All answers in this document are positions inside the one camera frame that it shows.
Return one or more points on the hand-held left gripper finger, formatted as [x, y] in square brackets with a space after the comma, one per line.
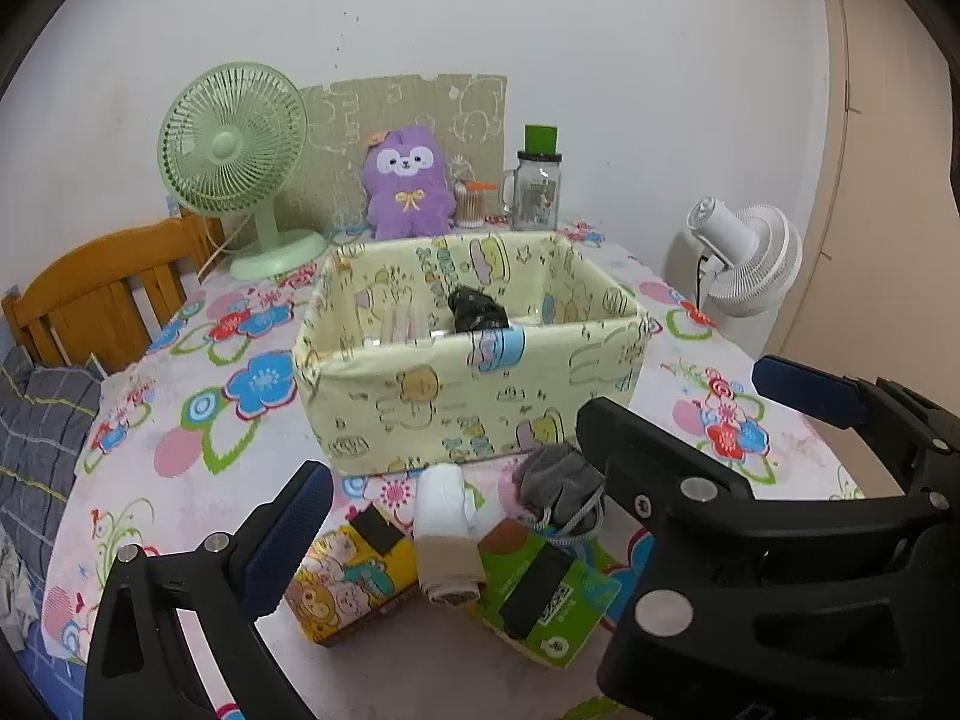
[289, 532]

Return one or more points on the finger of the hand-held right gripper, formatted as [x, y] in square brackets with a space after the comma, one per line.
[810, 390]
[675, 532]

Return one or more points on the cartoon bear tissue pack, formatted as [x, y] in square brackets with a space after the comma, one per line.
[345, 585]

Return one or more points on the green tissue pack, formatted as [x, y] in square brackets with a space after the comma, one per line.
[577, 615]

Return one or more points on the grey socks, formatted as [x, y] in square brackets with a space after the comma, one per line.
[551, 476]

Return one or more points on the white beige socks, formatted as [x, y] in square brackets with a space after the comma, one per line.
[446, 510]

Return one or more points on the yellow cartoon storage box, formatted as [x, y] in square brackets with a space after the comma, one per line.
[450, 405]

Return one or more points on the pink packet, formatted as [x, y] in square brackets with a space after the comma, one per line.
[397, 322]

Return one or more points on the black plastic bag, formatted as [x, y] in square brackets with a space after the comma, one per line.
[472, 307]

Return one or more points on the white standing fan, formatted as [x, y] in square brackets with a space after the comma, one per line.
[757, 255]

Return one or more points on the beige door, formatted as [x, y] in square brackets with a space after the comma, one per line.
[885, 240]

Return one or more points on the grey plaid blanket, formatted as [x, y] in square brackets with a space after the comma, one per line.
[37, 450]

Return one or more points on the white crumpled cloth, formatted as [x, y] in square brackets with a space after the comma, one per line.
[11, 585]

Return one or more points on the blue bed sheet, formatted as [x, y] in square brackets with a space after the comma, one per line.
[30, 649]

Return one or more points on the glass jar with green lid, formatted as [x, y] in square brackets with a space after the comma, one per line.
[536, 195]

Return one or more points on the purple plush toy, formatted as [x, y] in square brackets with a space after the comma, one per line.
[409, 202]

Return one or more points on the cotton swab jar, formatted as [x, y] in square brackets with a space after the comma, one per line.
[474, 206]

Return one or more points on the green desk fan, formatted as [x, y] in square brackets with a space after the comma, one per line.
[225, 142]

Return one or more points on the printed cardboard board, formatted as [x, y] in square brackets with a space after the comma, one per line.
[337, 135]

